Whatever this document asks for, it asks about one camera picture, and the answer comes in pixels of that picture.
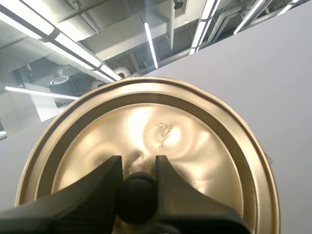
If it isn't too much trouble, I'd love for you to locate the long ceiling light strip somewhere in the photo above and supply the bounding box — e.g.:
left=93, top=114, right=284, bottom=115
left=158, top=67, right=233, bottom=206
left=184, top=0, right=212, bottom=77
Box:
left=144, top=22, right=158, bottom=69
left=233, top=0, right=265, bottom=35
left=0, top=0, right=122, bottom=82
left=4, top=85, right=80, bottom=100
left=189, top=0, right=221, bottom=55

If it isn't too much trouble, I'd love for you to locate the gold lid with black knob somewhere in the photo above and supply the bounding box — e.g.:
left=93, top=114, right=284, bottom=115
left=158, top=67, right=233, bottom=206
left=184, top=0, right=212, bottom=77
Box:
left=14, top=76, right=280, bottom=234

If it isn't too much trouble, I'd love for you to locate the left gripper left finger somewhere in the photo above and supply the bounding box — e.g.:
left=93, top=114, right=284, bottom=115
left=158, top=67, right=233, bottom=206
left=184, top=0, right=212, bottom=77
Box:
left=0, top=155, right=122, bottom=234

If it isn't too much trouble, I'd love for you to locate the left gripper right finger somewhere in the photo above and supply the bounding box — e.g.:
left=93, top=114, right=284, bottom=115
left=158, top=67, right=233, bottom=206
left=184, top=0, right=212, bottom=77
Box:
left=148, top=155, right=251, bottom=234

